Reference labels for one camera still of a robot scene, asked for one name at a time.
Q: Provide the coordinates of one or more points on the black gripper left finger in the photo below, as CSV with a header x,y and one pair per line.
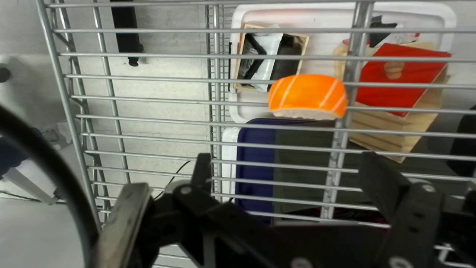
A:
x,y
209,218

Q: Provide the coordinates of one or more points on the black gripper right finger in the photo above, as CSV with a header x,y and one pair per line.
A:
x,y
411,218

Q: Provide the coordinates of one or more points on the blue and grey container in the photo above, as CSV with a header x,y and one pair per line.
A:
x,y
258,174

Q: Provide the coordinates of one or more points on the dark rounded object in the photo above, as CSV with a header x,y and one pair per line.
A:
x,y
463,144

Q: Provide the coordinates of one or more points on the wooden box with red lid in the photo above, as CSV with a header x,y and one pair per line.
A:
x,y
396,83

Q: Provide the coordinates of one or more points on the wooden framed box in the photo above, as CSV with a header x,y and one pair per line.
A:
x,y
270,50

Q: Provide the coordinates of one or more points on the white plastic tray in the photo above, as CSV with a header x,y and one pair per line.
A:
x,y
322,17

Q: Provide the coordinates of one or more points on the silver metal bracket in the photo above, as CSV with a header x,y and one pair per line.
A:
x,y
121,224

